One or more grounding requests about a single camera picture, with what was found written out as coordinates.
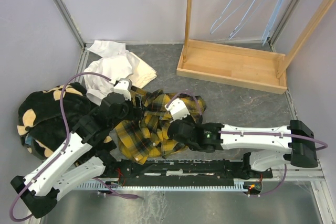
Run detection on purple cable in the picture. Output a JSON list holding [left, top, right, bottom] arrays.
[[9, 73, 112, 221], [167, 91, 329, 198]]

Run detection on wooden clothes rack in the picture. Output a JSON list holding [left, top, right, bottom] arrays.
[[176, 0, 335, 94]]

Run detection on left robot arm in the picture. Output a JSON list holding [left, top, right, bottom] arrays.
[[10, 92, 143, 218]]

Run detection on white shirt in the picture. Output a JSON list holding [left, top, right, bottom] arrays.
[[83, 40, 157, 105]]

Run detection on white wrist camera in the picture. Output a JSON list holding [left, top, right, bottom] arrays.
[[165, 98, 190, 123], [113, 79, 132, 101]]

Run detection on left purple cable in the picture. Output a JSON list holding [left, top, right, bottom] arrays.
[[9, 73, 112, 221]]

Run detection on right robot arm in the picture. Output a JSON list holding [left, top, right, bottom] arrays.
[[167, 119, 318, 177]]

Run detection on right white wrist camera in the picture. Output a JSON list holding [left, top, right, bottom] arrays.
[[165, 98, 190, 123]]

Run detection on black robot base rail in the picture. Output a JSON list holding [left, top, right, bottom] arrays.
[[102, 154, 273, 187]]

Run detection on white slotted cable duct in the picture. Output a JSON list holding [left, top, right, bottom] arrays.
[[73, 178, 253, 191]]

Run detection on aluminium corner post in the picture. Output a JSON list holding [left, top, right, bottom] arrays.
[[53, 0, 85, 48]]

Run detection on yellow plaid shirt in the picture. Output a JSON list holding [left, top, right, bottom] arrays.
[[114, 89, 207, 166]]

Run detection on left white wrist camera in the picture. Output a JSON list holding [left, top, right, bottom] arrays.
[[113, 79, 132, 101]]

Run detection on black floral blanket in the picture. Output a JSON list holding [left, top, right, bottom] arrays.
[[17, 82, 97, 161]]

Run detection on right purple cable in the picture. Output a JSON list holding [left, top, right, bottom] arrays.
[[167, 91, 329, 198]]

